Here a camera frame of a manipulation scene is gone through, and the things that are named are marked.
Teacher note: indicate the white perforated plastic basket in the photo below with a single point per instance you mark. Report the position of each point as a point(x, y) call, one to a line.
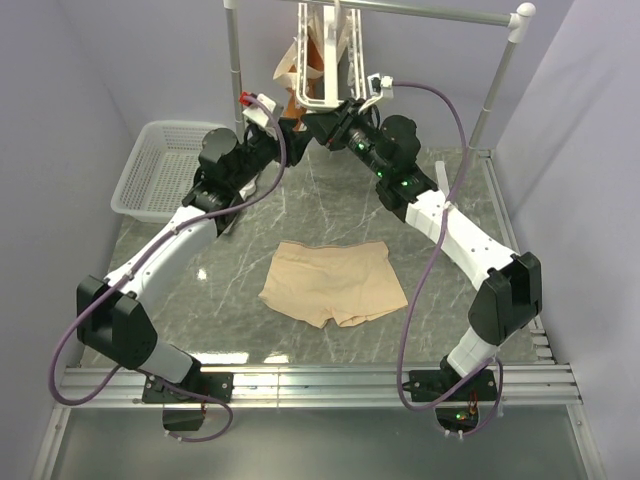
point(160, 170)

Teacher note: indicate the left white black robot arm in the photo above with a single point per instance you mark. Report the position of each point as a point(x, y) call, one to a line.
point(116, 312)

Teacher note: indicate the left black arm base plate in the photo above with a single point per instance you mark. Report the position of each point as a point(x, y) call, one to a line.
point(216, 385)

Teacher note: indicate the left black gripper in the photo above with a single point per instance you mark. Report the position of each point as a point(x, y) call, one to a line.
point(296, 142)

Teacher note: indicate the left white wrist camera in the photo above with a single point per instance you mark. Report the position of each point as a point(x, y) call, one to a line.
point(258, 109)

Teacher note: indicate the white clip drying hanger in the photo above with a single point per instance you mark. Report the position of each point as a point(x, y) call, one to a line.
point(328, 88)

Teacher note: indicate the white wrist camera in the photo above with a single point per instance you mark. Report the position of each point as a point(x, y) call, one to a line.
point(380, 89)
point(258, 109)

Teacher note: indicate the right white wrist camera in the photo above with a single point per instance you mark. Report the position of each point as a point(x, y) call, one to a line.
point(380, 89)

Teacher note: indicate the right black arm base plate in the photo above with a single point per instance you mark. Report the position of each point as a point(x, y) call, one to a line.
point(427, 385)

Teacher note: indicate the beige underwear shorts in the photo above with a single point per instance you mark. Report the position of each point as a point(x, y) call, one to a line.
point(350, 285)

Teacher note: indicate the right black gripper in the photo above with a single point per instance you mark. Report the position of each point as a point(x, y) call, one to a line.
point(331, 130)

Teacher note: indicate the orange underwear on hanger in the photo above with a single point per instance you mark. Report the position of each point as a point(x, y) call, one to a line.
point(284, 74)

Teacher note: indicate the aluminium mounting rail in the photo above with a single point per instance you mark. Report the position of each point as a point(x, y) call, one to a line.
point(332, 386)

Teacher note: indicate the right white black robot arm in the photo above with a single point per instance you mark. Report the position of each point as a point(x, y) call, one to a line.
point(508, 285)

